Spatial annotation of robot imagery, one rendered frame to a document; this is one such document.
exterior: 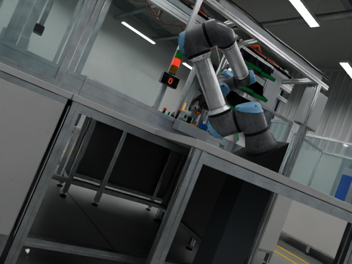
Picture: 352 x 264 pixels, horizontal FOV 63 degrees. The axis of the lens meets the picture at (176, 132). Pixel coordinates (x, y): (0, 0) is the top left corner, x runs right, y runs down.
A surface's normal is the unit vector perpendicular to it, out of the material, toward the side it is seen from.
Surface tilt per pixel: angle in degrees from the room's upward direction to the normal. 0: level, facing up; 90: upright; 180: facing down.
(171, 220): 90
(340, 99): 90
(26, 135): 90
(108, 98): 90
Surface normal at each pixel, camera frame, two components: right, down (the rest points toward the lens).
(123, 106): 0.45, 0.13
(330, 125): -0.72, -0.33
